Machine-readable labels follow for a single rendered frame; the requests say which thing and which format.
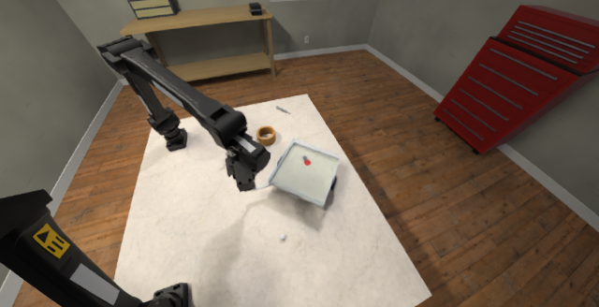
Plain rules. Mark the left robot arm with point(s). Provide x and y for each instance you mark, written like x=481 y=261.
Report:
x=224 y=131

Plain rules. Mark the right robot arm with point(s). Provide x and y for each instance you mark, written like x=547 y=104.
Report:
x=36 y=249

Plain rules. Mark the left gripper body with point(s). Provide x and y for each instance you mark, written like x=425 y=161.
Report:
x=228 y=170

